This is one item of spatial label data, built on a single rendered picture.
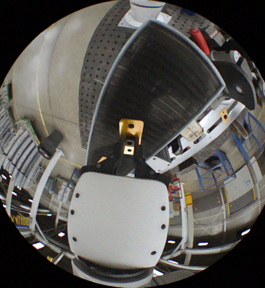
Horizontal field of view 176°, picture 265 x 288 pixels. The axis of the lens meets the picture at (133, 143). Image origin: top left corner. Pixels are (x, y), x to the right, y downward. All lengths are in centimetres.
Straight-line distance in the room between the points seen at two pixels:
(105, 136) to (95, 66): 55
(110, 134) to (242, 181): 828
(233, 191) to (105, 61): 864
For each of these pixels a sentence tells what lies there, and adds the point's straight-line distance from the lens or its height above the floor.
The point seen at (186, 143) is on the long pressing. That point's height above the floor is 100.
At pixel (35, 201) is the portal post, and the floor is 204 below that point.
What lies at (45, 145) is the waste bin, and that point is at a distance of 240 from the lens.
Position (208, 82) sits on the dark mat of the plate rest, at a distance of 15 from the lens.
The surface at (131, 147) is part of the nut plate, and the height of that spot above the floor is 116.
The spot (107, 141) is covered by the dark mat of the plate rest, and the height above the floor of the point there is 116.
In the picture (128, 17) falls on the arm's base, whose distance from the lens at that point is 62.
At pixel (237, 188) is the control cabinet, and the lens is 831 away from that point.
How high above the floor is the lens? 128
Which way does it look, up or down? 46 degrees down
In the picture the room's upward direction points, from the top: 173 degrees counter-clockwise
